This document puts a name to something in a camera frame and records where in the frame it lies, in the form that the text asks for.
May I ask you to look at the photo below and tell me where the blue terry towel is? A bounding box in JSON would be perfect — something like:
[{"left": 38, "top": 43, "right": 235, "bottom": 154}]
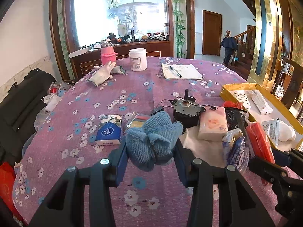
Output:
[{"left": 125, "top": 111, "right": 183, "bottom": 172}]

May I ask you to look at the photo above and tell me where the yellow box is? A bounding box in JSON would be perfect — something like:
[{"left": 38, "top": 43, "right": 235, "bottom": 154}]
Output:
[{"left": 220, "top": 83, "right": 303, "bottom": 149}]

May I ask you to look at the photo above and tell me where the white cloth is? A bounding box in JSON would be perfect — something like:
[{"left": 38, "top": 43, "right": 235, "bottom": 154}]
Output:
[{"left": 179, "top": 125, "right": 228, "bottom": 168}]

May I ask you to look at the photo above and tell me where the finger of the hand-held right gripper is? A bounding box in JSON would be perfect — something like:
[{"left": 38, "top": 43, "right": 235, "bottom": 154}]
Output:
[
  {"left": 248, "top": 157, "right": 303, "bottom": 221},
  {"left": 275, "top": 148, "right": 303, "bottom": 168}
]

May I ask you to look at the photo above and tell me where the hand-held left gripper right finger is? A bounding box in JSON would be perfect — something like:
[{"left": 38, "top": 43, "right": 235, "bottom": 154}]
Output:
[{"left": 174, "top": 144, "right": 276, "bottom": 227}]

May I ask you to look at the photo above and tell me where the white face mask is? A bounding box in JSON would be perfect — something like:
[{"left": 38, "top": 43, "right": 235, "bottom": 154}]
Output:
[{"left": 44, "top": 95, "right": 61, "bottom": 111}]

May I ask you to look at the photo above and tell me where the blue tissue pack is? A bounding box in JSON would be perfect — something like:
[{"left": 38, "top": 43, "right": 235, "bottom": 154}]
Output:
[{"left": 96, "top": 115, "right": 122, "bottom": 146}]

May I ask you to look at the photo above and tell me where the patterned tissue pack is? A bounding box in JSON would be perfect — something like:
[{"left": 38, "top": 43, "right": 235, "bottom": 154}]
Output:
[{"left": 233, "top": 90, "right": 251, "bottom": 110}]

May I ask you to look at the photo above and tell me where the dark wooden chair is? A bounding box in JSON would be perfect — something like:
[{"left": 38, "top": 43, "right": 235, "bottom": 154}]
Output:
[{"left": 272, "top": 54, "right": 303, "bottom": 123}]

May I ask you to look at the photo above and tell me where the colourful cloth pack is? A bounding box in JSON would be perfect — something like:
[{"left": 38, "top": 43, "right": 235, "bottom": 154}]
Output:
[{"left": 127, "top": 113, "right": 152, "bottom": 130}]

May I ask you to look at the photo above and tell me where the clutter of tools on counter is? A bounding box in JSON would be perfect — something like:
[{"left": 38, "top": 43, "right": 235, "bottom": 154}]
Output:
[{"left": 80, "top": 32, "right": 169, "bottom": 50}]

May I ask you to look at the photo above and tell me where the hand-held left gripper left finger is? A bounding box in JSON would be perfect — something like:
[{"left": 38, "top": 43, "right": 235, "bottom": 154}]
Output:
[{"left": 28, "top": 143, "right": 129, "bottom": 227}]

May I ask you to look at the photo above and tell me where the pink bottle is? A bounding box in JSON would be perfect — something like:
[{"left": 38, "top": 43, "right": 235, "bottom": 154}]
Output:
[{"left": 100, "top": 40, "right": 118, "bottom": 65}]

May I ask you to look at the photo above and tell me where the black motor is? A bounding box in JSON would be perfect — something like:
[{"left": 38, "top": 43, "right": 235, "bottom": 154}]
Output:
[{"left": 173, "top": 89, "right": 201, "bottom": 129}]

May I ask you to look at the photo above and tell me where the bamboo painted panel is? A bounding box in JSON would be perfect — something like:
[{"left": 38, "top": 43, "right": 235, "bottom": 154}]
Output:
[
  {"left": 58, "top": 0, "right": 74, "bottom": 77},
  {"left": 172, "top": 0, "right": 187, "bottom": 58}
]

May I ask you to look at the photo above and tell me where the clear sachet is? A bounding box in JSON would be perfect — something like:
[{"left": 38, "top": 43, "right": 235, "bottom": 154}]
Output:
[{"left": 262, "top": 119, "right": 281, "bottom": 147}]

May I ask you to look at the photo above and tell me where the red mesh in clear bag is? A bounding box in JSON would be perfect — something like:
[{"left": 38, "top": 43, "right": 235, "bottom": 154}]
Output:
[{"left": 223, "top": 100, "right": 244, "bottom": 110}]

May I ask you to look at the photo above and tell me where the brown wooden door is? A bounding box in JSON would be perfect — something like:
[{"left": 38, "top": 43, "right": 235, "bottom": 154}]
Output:
[{"left": 202, "top": 10, "right": 222, "bottom": 55}]

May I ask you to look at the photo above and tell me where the wooden staircase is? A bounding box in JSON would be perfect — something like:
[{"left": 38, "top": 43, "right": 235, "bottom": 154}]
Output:
[{"left": 225, "top": 25, "right": 257, "bottom": 76}]

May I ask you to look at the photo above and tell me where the pink tissue pack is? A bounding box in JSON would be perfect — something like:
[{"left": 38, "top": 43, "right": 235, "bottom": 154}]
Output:
[{"left": 198, "top": 106, "right": 229, "bottom": 141}]

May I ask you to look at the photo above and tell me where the white bag with red print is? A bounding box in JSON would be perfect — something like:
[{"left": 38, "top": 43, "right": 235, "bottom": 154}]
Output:
[{"left": 251, "top": 90, "right": 273, "bottom": 115}]

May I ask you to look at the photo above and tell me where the white notebook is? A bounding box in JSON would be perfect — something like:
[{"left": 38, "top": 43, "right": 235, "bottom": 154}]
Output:
[{"left": 162, "top": 63, "right": 203, "bottom": 80}]

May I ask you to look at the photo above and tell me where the black pen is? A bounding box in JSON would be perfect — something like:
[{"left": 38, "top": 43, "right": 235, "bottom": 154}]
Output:
[{"left": 169, "top": 66, "right": 183, "bottom": 78}]

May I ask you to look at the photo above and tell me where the dark plastic pack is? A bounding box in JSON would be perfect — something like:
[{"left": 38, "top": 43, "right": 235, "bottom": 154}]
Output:
[{"left": 225, "top": 107, "right": 247, "bottom": 133}]

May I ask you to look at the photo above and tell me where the long red pack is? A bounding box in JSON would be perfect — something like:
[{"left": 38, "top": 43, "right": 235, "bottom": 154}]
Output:
[{"left": 246, "top": 122, "right": 275, "bottom": 165}]

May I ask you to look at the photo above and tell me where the white glove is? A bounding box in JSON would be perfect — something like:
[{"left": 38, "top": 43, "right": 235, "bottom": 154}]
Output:
[{"left": 89, "top": 60, "right": 116, "bottom": 87}]

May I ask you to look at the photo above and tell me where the wooden framed glass partition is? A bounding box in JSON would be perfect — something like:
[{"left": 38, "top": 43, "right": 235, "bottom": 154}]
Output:
[{"left": 50, "top": 0, "right": 196, "bottom": 81}]

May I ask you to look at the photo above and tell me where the white plastic jar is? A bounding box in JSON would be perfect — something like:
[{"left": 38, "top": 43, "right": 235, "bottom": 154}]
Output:
[{"left": 129, "top": 48, "right": 147, "bottom": 72}]

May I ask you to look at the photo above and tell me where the blue and white plastic bag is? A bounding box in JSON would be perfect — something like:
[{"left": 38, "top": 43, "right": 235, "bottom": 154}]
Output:
[{"left": 223, "top": 130, "right": 250, "bottom": 173}]

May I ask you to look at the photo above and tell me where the gold panelled pillar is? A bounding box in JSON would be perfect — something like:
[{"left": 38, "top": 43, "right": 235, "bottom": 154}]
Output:
[{"left": 247, "top": 0, "right": 294, "bottom": 88}]

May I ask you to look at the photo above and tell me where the black luggage bag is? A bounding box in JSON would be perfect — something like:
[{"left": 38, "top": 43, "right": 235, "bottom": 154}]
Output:
[{"left": 0, "top": 68, "right": 57, "bottom": 161}]

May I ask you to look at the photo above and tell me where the red plastic bag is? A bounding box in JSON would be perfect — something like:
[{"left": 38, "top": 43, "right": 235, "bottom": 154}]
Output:
[{"left": 0, "top": 162, "right": 23, "bottom": 220}]

